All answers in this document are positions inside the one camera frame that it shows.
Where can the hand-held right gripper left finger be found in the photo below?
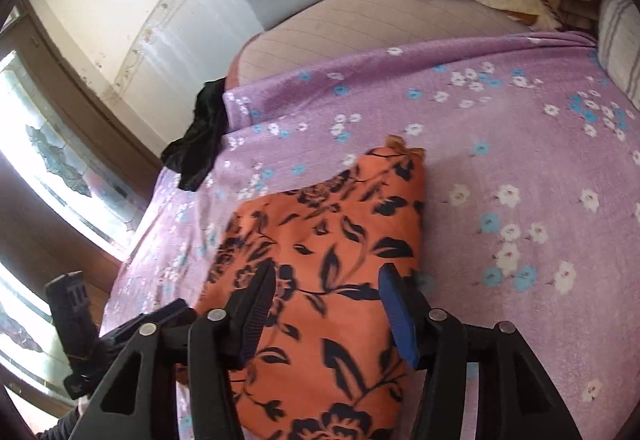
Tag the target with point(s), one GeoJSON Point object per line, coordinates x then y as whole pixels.
{"type": "Point", "coordinates": [254, 320]}

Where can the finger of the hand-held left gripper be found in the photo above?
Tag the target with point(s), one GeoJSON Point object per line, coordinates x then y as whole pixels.
{"type": "Point", "coordinates": [170, 312]}

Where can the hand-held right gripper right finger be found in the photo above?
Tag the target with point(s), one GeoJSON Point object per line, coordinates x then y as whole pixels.
{"type": "Point", "coordinates": [400, 320]}

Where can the orange black floral garment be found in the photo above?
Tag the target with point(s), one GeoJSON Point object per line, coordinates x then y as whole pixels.
{"type": "Point", "coordinates": [325, 230]}

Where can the person's left forearm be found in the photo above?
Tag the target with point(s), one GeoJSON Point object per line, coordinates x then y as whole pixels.
{"type": "Point", "coordinates": [60, 427]}

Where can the frosted glass window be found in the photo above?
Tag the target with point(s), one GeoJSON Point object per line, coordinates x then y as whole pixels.
{"type": "Point", "coordinates": [55, 160]}

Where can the black cloth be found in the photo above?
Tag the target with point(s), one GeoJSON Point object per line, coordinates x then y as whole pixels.
{"type": "Point", "coordinates": [200, 140]}

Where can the purple floral bedsheet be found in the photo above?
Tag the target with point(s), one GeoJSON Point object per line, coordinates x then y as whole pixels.
{"type": "Point", "coordinates": [500, 145]}

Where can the beige mattress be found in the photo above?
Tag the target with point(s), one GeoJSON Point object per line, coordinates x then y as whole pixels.
{"type": "Point", "coordinates": [380, 20]}

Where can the striped patterned pillow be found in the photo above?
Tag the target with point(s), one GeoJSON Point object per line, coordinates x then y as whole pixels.
{"type": "Point", "coordinates": [620, 40]}

